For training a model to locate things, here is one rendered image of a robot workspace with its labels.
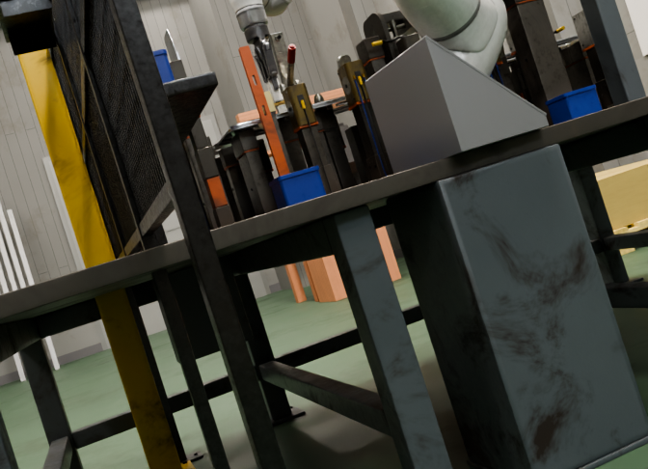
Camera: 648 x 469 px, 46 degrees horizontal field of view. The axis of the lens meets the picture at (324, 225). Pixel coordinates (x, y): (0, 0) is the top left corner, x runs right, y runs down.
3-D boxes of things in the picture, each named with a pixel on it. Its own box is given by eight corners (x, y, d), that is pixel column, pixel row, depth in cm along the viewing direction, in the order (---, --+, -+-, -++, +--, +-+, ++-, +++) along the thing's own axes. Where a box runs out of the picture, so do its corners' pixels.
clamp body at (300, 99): (337, 205, 224) (300, 88, 224) (348, 200, 215) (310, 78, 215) (317, 210, 222) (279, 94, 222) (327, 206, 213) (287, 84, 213)
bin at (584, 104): (584, 123, 221) (575, 93, 221) (607, 115, 211) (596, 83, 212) (553, 132, 218) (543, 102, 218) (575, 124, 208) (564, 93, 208)
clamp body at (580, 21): (621, 116, 258) (587, 13, 258) (646, 107, 247) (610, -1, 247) (604, 122, 256) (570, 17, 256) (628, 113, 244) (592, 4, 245)
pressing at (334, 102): (571, 50, 284) (570, 46, 284) (611, 29, 262) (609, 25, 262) (216, 147, 241) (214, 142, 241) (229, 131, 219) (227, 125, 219)
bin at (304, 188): (318, 206, 195) (308, 172, 195) (331, 200, 185) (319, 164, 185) (279, 218, 191) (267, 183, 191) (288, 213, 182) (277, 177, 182)
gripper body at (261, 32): (269, 20, 233) (279, 49, 233) (263, 30, 241) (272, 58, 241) (246, 25, 231) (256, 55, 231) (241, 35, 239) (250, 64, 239)
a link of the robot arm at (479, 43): (497, 97, 176) (528, 19, 181) (464, 48, 163) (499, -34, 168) (437, 95, 186) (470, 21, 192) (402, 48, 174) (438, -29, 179)
